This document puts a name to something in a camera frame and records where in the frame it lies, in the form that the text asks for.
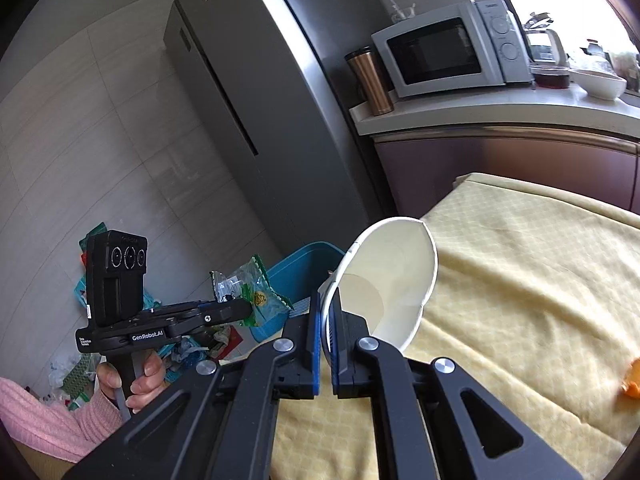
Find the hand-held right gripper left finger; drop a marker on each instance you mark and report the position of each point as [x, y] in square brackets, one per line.
[314, 340]

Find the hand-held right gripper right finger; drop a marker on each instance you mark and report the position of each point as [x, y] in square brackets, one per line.
[337, 345]

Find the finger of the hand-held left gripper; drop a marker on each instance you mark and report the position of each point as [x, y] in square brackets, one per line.
[227, 312]

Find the green snack packet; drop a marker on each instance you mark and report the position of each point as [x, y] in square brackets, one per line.
[260, 290]

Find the blue plastic bin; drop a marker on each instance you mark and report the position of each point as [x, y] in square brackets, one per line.
[305, 270]

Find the white paper cup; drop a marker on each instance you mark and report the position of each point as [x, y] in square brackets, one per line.
[395, 270]

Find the person's left forearm pink sleeve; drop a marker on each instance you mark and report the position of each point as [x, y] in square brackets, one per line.
[45, 420]

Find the person's left hand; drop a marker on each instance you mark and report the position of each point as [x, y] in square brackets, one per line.
[147, 377]

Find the teal plastic basket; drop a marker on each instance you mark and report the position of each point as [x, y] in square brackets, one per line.
[82, 292]

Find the green packet with orange print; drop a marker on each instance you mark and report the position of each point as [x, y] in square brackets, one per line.
[92, 235]

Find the yellow checked tablecloth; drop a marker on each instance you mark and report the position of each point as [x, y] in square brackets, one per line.
[525, 310]

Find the silver refrigerator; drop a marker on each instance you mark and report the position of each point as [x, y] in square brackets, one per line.
[280, 110]

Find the kitchen cabinet with white counter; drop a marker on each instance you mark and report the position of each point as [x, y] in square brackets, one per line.
[500, 160]

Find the copper travel tumbler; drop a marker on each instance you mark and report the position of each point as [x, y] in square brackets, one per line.
[372, 85]

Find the orange peel piece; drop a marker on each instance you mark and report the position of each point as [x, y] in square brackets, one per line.
[632, 380]

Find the white microwave oven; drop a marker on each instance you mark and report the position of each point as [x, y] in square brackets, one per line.
[440, 55]

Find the clear glassware on microwave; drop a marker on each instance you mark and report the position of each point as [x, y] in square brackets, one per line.
[402, 10]

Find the red lidded food container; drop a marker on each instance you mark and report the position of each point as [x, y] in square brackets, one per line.
[550, 77]

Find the white electric kettle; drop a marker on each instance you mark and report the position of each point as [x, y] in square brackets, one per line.
[547, 42]

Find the white ceramic bowl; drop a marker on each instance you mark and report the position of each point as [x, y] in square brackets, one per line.
[597, 84]

